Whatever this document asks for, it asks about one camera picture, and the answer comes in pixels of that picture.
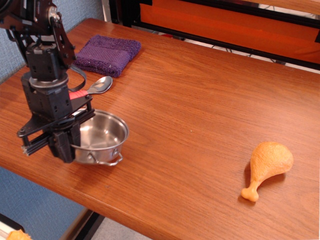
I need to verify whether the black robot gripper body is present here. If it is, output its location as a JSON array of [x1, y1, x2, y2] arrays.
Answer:
[[17, 72, 95, 156]]

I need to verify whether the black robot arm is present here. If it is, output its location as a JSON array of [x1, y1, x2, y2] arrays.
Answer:
[[0, 0, 95, 163]]

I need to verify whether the black table leg frame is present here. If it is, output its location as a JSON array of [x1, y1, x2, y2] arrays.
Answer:
[[60, 208, 105, 240]]

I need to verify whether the orange toy chicken drumstick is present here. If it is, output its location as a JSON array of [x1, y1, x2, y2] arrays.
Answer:
[[241, 141, 294, 202]]

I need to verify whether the small stainless steel pan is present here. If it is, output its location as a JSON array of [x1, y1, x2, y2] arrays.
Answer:
[[72, 109, 129, 167]]

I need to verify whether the orange object at floor corner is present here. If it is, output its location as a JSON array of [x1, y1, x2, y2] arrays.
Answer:
[[0, 214, 32, 240]]

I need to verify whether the orange panel with black frame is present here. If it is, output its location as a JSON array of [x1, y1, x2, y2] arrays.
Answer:
[[109, 0, 320, 70]]

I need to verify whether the red-handled metal spoon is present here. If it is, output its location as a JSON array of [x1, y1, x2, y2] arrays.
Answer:
[[69, 76, 113, 100]]

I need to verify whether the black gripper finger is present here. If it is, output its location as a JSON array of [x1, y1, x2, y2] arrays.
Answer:
[[48, 131, 75, 164], [69, 121, 81, 147]]

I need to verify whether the purple folded cloth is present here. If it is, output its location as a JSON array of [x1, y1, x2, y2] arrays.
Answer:
[[73, 34, 142, 78]]

